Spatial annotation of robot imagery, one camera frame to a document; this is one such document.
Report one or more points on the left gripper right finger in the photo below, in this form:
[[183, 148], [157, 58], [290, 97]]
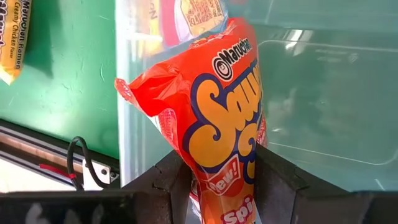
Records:
[[280, 193]]

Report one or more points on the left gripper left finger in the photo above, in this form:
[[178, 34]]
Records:
[[177, 186]]

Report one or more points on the orange Maruchan Saucy noodle pack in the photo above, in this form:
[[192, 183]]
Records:
[[217, 124]]

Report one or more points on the Maruchan beef ramen pack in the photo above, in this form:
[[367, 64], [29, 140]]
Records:
[[199, 15]]

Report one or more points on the yellow Maruchan chicken ramen pack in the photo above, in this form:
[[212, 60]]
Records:
[[14, 37]]

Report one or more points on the clear plastic bin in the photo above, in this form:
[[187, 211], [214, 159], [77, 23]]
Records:
[[326, 93]]

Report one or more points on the red tape strip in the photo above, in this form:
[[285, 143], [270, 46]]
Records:
[[56, 170]]

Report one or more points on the green table mat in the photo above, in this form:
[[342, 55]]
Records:
[[77, 77]]

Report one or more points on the grey metal frame bracket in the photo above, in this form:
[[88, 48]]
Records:
[[99, 172]]

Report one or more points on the black aluminium table frame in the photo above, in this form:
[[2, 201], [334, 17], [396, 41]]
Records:
[[46, 137]]

